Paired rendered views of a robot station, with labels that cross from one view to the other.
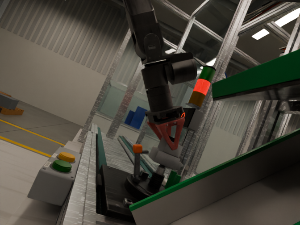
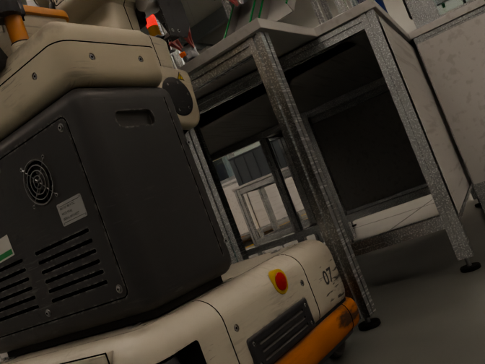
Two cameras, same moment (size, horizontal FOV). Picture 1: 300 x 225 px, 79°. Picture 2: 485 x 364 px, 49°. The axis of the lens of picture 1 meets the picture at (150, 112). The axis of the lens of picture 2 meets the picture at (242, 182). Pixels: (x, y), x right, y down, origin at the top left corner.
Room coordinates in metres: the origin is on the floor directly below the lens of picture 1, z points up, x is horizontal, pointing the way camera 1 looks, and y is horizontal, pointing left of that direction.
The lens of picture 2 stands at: (-0.96, 1.50, 0.39)
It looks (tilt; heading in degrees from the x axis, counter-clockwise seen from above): 3 degrees up; 312
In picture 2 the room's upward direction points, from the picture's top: 21 degrees counter-clockwise
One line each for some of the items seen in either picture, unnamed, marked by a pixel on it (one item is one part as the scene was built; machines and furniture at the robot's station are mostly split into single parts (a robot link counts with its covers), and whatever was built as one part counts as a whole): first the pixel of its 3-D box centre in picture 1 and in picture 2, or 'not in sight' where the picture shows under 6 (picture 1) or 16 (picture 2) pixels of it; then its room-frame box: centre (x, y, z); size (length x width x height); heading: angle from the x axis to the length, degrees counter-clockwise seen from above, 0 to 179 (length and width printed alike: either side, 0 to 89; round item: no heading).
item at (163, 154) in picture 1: (170, 152); (190, 52); (0.47, -0.09, 1.08); 0.08 x 0.04 x 0.07; 107
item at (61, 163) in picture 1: (61, 167); not in sight; (0.41, 0.13, 0.96); 0.04 x 0.04 x 0.02
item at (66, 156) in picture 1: (66, 158); not in sight; (0.48, 0.15, 0.96); 0.04 x 0.04 x 0.02
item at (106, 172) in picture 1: (148, 198); not in sight; (0.46, -0.08, 0.96); 0.24 x 0.24 x 0.02; 16
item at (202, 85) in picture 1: (201, 87); (151, 22); (0.67, -0.14, 1.34); 0.05 x 0.05 x 0.05
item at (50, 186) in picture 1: (60, 169); not in sight; (0.48, 0.15, 0.93); 0.21 x 0.07 x 0.06; 16
